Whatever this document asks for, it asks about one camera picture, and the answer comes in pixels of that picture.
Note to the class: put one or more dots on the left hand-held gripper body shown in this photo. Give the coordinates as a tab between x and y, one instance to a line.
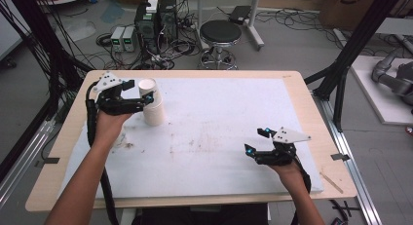
112	101

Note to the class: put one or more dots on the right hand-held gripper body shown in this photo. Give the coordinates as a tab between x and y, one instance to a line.
279	153

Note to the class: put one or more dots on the blue print paper cup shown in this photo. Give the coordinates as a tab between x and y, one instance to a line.
149	87

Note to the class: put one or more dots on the stack of white cups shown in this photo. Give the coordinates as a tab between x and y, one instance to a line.
155	116

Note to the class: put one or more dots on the person's right hand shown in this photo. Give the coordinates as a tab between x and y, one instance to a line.
285	174

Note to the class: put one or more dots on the person's left hand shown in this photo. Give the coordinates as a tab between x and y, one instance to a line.
110	127

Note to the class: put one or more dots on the grey bench power supply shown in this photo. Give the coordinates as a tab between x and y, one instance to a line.
117	38
130	39

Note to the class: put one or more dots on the white table mat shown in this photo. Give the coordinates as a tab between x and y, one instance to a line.
207	121

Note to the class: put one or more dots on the thin wooden stick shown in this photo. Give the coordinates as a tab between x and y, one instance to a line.
331	182

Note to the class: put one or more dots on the large black computer tower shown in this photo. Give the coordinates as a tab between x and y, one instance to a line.
146	27

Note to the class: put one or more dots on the black tape piece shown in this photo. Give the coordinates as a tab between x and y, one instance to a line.
341	157
48	160

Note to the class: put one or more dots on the slim black computer tower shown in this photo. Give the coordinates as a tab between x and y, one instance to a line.
168	18

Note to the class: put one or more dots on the small white box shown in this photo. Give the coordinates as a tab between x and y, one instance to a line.
152	6

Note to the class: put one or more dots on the person's dark clothing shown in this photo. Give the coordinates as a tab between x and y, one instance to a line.
201	217

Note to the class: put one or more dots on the black round stool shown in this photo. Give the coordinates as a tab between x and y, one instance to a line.
220	31

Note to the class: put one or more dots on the white floor board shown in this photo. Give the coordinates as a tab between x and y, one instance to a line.
376	98

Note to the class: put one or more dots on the flat black device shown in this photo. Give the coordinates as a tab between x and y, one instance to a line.
239	14

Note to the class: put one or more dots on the brown cardboard box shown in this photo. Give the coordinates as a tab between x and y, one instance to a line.
350	7

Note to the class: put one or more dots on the aluminium floor rail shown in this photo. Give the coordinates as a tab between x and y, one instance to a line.
22	160
350	173

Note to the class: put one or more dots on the white desk frame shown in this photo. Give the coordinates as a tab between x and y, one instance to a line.
255	27

